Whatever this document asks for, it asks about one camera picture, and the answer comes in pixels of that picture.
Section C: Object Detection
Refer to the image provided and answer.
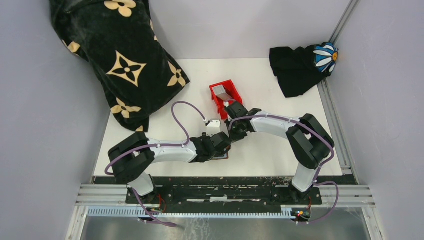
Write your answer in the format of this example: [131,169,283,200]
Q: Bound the red plastic bin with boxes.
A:
[209,79,243,120]

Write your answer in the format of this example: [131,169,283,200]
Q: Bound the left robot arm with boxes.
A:
[104,132,231,204]

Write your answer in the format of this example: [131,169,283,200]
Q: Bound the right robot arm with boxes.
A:
[224,100,335,204]

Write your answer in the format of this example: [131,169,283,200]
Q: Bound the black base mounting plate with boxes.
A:
[140,176,323,214]

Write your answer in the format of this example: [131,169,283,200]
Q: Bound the black cloth with daisy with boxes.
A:
[269,42,339,98]

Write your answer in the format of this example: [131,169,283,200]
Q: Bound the black blanket with beige flowers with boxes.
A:
[49,0,190,132]

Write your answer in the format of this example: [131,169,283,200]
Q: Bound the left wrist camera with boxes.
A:
[205,119,221,137]

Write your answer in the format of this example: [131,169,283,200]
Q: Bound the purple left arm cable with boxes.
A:
[104,100,210,228]

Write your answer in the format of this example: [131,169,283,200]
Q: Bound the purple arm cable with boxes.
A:
[227,98,340,225]
[104,100,210,228]

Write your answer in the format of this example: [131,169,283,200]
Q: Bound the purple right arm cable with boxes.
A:
[227,98,340,225]

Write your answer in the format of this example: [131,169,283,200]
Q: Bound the aluminium rail frame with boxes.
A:
[64,0,385,240]

